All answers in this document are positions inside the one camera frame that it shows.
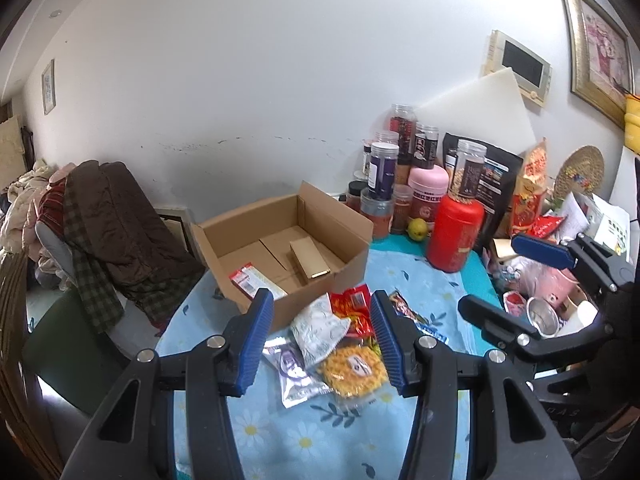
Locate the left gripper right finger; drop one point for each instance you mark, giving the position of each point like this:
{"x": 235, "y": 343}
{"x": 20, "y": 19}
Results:
{"x": 509, "y": 434}

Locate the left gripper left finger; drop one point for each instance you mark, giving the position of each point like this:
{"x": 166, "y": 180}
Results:
{"x": 131, "y": 434}

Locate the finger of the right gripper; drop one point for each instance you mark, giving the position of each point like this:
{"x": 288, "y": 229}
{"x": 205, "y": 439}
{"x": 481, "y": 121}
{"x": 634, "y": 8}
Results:
{"x": 504, "y": 331}
{"x": 595, "y": 267}

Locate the red gold snack bag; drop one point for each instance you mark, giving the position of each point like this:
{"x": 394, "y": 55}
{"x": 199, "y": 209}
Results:
{"x": 354, "y": 305}

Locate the packaged yellow waffle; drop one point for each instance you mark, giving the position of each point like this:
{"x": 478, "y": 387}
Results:
{"x": 353, "y": 371}

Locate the purple white snack bag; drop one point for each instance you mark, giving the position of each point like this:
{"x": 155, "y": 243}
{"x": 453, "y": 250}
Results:
{"x": 297, "y": 386}

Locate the white bread drawing snack bag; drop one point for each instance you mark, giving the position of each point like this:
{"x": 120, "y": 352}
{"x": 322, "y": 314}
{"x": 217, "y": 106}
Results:
{"x": 317, "y": 330}

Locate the gold rectangular box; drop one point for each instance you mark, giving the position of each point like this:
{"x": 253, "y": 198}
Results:
{"x": 309, "y": 259}

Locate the red white snack stick packet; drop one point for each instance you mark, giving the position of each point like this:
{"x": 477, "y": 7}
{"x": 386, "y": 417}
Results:
{"x": 249, "y": 280}

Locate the blue biscuit tube pack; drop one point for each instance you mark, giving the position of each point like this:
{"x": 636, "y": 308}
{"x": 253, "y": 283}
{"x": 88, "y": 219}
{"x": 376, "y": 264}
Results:
{"x": 430, "y": 331}

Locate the steel bowl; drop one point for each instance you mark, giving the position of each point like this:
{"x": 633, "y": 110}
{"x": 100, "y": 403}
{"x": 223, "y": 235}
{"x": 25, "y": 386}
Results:
{"x": 543, "y": 317}

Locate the round woven fan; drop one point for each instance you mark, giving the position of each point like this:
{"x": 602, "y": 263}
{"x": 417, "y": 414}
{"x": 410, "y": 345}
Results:
{"x": 581, "y": 173}

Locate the red orange snack bag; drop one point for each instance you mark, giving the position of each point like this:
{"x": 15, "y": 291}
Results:
{"x": 530, "y": 189}

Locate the black coffee bag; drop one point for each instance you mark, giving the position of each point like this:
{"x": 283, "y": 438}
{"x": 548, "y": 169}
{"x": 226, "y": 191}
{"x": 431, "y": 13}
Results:
{"x": 495, "y": 185}

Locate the red plastic canister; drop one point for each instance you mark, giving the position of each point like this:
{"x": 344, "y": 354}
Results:
{"x": 454, "y": 233}

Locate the green yellow pear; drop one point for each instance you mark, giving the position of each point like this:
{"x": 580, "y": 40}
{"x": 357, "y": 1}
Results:
{"x": 418, "y": 230}

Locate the pink lidded canister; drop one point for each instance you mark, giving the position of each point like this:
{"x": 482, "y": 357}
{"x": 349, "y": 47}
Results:
{"x": 429, "y": 186}

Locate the white foam board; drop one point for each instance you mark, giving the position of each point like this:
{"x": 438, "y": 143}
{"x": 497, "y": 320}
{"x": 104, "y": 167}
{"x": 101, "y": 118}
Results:
{"x": 489, "y": 109}

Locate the blue floral tablecloth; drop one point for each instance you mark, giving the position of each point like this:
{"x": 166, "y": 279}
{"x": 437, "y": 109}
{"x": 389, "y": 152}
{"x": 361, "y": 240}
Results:
{"x": 324, "y": 439}

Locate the brown spice clear jar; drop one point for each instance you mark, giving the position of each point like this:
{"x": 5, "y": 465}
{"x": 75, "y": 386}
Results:
{"x": 402, "y": 197}

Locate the orange label clear jar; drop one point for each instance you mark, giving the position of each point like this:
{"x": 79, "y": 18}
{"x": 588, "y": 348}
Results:
{"x": 379, "y": 212}

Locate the purple label clear jar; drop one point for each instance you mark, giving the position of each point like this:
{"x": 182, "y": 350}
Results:
{"x": 382, "y": 170}

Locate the gold framed picture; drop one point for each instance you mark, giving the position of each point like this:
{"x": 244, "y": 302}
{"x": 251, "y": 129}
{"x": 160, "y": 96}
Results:
{"x": 601, "y": 60}

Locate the brown jacket on chair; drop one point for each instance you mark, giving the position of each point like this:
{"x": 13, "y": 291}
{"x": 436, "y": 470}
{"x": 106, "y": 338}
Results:
{"x": 121, "y": 247}

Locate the brown cardboard box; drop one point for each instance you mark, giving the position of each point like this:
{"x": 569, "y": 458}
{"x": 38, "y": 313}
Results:
{"x": 261, "y": 234}

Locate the wall intercom screen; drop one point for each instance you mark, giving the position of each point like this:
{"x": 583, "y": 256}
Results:
{"x": 531, "y": 72}

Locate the small wall frame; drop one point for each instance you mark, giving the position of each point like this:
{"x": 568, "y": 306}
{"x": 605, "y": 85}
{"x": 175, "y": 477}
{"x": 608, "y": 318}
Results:
{"x": 48, "y": 88}

